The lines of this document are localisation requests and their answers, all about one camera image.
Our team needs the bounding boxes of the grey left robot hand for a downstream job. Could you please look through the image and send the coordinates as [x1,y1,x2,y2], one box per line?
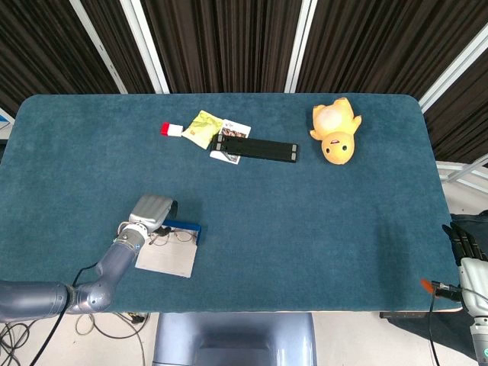
[128,194,180,237]

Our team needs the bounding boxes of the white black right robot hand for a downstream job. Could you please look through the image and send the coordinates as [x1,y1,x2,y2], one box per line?
[441,222,488,317]

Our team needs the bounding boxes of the grey box with blue edge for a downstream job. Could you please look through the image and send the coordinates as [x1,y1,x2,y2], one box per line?
[135,219,203,279]

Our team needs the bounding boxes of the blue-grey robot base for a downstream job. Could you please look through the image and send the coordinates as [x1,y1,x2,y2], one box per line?
[152,312,317,366]

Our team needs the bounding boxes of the red and white small box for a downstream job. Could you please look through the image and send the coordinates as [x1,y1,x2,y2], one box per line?
[159,121,184,137]

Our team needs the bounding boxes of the dark fabric bag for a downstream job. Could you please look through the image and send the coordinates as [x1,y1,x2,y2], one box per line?
[384,209,488,361]

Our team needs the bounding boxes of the black power strip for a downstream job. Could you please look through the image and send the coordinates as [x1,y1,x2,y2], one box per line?
[379,311,425,320]

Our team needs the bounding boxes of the yellow snack packet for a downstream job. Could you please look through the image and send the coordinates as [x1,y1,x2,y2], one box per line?
[181,109,224,150]

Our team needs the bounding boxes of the teal table cloth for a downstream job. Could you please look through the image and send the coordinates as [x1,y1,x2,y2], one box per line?
[0,93,464,314]

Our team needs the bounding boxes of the white printed card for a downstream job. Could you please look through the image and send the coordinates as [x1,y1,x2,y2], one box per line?
[209,118,252,165]

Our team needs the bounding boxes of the black rectangular bar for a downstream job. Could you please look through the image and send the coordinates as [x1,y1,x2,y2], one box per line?
[211,133,299,164]

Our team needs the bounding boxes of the white and blue board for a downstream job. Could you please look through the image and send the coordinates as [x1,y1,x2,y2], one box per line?
[0,106,16,146]

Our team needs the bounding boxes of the dark brown pleated curtain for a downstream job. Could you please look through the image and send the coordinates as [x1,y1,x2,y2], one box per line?
[0,0,488,165]

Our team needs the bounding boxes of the yellow plush toy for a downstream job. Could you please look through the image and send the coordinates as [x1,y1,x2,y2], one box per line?
[309,97,363,165]

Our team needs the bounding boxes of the black cable with orange tip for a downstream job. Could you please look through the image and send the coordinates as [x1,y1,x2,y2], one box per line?
[419,278,464,366]

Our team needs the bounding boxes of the aluminium frame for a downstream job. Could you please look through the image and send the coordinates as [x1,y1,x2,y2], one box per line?
[436,158,488,191]

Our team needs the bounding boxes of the loose floor cables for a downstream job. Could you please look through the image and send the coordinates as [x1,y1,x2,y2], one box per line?
[0,312,150,366]

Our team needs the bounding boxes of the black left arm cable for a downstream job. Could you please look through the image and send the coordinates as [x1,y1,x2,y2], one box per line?
[29,262,102,366]

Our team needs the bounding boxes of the thin white partition post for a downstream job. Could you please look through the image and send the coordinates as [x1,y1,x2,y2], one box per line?
[69,0,128,95]

